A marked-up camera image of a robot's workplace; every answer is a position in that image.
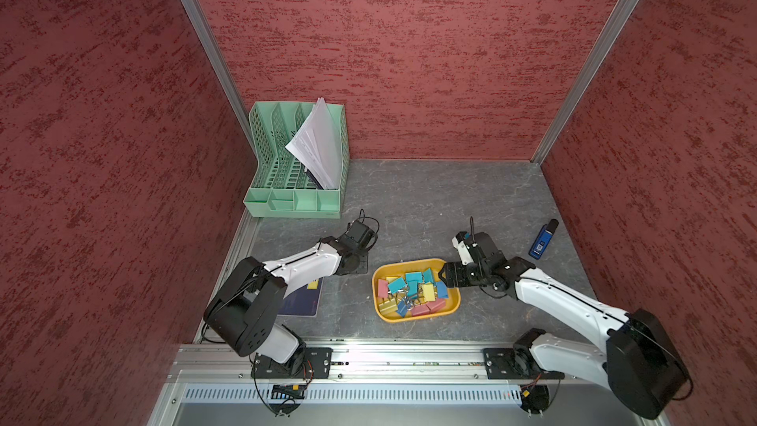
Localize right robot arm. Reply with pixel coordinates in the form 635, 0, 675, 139
440, 254, 694, 419

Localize dark blue notebook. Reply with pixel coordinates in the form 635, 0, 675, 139
279, 279, 323, 318

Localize blue binder clip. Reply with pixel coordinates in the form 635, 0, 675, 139
435, 281, 449, 299
396, 300, 409, 318

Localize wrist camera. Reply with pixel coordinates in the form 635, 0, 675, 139
451, 232, 507, 266
341, 220, 377, 252

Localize yellow binder clip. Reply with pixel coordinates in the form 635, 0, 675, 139
419, 283, 437, 303
378, 299, 398, 317

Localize white papers in organizer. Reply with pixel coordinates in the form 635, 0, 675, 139
286, 98, 343, 189

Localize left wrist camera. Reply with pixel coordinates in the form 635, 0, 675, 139
341, 220, 377, 252

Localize green plastic desk organizer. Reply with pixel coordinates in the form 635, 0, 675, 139
244, 102, 350, 219

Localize teal white binder clip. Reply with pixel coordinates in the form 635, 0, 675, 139
404, 272, 424, 283

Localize pink binder clip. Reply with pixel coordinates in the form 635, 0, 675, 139
426, 299, 447, 313
377, 279, 390, 300
410, 304, 430, 317

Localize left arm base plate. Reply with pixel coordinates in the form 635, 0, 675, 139
252, 346, 333, 382

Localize pink binder clip back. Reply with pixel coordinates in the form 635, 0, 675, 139
410, 304, 430, 317

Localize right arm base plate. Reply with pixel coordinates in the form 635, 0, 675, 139
482, 348, 565, 382

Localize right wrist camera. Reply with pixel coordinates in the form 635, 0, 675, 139
451, 232, 507, 266

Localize blue binder clip front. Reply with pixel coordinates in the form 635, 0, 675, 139
435, 281, 449, 299

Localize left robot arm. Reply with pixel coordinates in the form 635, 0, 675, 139
203, 235, 376, 365

